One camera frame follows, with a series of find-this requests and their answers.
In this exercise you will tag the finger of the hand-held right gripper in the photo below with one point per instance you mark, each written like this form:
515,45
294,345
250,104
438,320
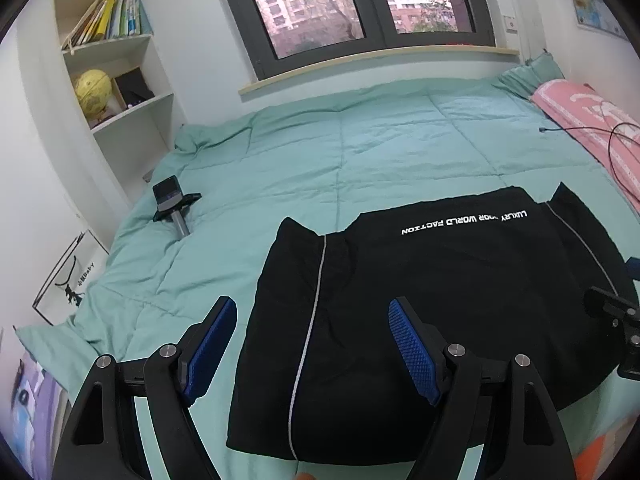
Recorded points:
612,305
634,267

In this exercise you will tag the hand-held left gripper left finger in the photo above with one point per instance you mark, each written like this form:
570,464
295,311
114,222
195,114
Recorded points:
210,350

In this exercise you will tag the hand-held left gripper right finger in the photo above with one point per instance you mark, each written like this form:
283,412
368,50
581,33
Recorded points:
412,350

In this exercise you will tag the black hooded jacket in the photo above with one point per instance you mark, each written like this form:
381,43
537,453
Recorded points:
425,300

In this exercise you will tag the orange cloth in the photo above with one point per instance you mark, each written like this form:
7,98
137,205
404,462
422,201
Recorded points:
610,450

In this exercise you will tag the phone on black stand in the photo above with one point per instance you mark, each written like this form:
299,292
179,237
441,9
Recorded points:
172,200

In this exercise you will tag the white paper bag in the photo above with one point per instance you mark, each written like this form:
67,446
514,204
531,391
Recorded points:
70,275

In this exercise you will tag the pink pillow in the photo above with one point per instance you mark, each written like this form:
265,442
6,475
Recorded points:
585,110

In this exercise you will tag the purple printed cloth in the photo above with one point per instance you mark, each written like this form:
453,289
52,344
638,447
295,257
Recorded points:
30,420

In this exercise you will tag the teal quilt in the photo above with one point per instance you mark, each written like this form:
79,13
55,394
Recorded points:
280,160

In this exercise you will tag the teal pillow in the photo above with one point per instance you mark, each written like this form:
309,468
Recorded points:
532,72

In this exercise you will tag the white bookshelf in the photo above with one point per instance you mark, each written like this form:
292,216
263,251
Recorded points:
145,135

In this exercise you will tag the black box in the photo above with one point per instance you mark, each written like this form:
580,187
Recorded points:
132,85

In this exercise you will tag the yellow globe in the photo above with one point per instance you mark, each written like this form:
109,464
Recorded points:
92,92

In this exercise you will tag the wooden window sill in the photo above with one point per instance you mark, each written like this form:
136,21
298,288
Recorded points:
375,62

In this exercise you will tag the stack of leaning books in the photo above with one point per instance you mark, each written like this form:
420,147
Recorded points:
107,20

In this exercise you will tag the dark framed window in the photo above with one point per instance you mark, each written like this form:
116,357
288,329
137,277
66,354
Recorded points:
370,0

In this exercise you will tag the wall map poster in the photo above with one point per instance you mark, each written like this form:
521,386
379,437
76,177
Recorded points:
595,0

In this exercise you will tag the white wall socket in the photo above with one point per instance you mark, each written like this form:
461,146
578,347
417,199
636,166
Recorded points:
511,23

